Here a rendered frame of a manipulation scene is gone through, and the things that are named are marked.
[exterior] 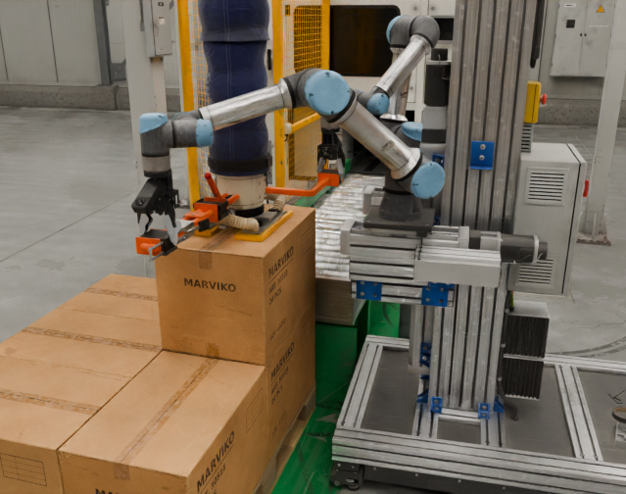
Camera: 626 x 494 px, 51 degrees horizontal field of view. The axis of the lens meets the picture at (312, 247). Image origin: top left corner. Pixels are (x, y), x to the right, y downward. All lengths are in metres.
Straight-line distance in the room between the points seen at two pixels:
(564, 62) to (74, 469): 10.17
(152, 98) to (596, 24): 8.60
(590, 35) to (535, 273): 9.10
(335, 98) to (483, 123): 0.63
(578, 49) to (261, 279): 9.56
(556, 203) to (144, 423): 1.48
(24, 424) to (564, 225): 1.81
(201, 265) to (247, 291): 0.18
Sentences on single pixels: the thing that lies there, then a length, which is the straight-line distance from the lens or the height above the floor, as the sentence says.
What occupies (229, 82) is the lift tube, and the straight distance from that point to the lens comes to 2.25.
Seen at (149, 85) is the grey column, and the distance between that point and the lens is 3.75.
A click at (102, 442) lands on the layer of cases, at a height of 0.54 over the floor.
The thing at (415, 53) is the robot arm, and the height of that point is 1.54.
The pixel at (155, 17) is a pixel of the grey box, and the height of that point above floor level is 1.67.
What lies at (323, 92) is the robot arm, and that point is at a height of 1.48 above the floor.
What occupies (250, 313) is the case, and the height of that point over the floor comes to 0.74.
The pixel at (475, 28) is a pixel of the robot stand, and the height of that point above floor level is 1.64.
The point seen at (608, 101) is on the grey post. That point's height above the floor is 1.08.
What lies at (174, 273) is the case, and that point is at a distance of 2.28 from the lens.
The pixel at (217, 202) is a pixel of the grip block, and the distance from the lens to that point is 2.21.
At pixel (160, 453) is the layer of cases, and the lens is 1.93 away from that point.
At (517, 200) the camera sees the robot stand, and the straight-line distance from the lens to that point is 2.31.
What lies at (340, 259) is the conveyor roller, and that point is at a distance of 3.22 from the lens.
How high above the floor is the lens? 1.68
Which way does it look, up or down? 19 degrees down
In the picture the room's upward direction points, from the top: straight up
